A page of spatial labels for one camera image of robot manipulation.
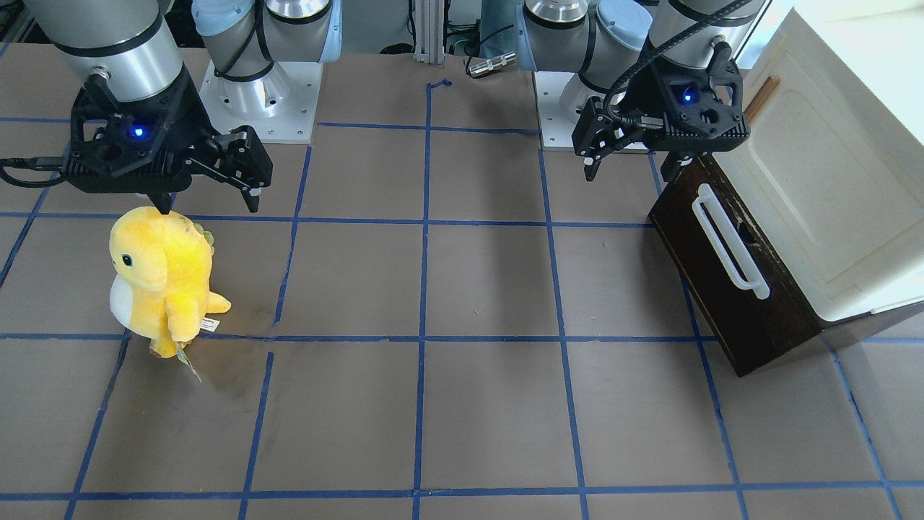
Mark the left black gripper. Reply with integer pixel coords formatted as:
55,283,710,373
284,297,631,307
572,49,750,182

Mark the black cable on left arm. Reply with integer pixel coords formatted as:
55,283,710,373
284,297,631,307
603,0,755,124

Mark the white cabinet box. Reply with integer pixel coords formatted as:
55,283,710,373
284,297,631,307
715,1,923,321

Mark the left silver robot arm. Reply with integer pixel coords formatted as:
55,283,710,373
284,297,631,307
514,1,762,181

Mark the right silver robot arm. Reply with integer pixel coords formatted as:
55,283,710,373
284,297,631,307
9,1,342,214

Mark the dark wooden drawer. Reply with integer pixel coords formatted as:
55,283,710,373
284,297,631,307
649,157,829,376

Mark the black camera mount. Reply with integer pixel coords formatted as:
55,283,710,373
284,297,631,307
706,40,743,98

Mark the yellow plush dinosaur toy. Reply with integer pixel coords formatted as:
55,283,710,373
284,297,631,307
108,207,231,368

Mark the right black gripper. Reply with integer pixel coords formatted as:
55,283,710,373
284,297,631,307
61,66,274,214

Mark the white drawer handle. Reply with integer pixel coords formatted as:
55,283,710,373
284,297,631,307
691,183,771,300

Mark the aluminium frame post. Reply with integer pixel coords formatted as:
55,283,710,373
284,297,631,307
413,0,445,66

